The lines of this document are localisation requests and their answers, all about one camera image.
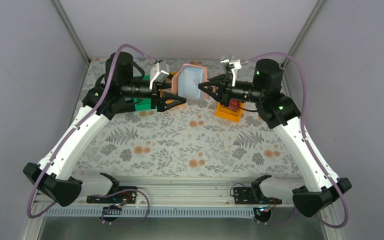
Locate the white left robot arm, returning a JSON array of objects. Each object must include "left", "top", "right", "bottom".
[{"left": 23, "top": 51, "right": 187, "bottom": 207}]

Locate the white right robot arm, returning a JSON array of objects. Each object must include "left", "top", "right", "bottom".
[{"left": 198, "top": 58, "right": 352, "bottom": 217}]

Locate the yellow storage bin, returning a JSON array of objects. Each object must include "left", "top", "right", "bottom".
[{"left": 160, "top": 87, "right": 186, "bottom": 109}]

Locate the green storage bin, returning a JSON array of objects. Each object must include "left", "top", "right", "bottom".
[{"left": 127, "top": 75, "right": 152, "bottom": 112}]

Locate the orange storage bin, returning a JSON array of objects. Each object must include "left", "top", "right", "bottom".
[{"left": 215, "top": 101, "right": 244, "bottom": 123}]

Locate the floral tablecloth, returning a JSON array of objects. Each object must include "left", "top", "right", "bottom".
[{"left": 56, "top": 57, "right": 297, "bottom": 179}]

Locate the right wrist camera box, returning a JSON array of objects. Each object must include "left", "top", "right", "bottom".
[{"left": 220, "top": 54, "right": 242, "bottom": 82}]

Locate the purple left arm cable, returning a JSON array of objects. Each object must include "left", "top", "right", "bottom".
[{"left": 26, "top": 43, "right": 156, "bottom": 220}]

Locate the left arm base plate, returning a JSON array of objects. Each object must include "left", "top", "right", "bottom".
[{"left": 86, "top": 186, "right": 138, "bottom": 205}]

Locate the aluminium mounting rail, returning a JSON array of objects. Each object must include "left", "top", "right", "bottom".
[{"left": 34, "top": 175, "right": 334, "bottom": 220}]

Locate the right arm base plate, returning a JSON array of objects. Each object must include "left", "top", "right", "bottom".
[{"left": 232, "top": 187, "right": 283, "bottom": 205}]

